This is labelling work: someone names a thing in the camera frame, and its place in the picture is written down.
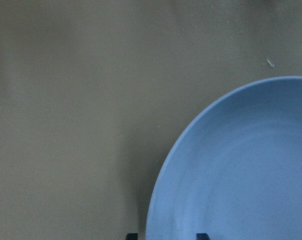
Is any blue plate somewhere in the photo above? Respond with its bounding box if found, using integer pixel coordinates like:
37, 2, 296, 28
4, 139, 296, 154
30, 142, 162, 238
146, 76, 302, 240

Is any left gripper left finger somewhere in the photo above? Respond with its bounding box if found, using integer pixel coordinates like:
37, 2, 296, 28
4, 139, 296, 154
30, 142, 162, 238
126, 233, 138, 240

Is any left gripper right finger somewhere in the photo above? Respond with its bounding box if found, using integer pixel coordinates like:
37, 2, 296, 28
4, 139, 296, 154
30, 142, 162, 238
196, 233, 210, 240

